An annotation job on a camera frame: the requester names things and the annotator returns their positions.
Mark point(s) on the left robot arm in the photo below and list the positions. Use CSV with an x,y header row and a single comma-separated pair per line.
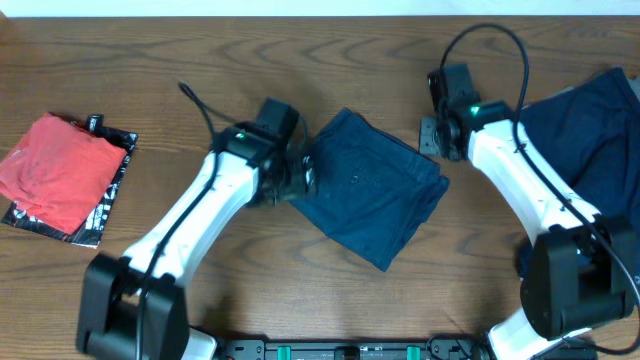
x,y
134,306

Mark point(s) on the black mounting rail base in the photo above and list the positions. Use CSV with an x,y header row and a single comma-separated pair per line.
x,y
437,347

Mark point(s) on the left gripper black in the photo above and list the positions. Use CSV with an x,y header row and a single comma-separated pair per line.
x,y
303,181

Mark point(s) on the red folded t-shirt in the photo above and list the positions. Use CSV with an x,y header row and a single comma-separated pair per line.
x,y
58,172

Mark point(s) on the navy blue shorts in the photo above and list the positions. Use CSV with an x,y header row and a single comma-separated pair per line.
x,y
374,191

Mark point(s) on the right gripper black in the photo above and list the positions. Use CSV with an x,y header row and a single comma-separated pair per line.
x,y
427,144

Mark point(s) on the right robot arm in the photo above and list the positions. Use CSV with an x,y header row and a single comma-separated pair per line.
x,y
579,275

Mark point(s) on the pile of navy garments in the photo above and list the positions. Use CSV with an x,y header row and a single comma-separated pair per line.
x,y
590,137

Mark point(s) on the black white patterned folded garment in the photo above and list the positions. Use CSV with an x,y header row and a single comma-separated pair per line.
x,y
91,230

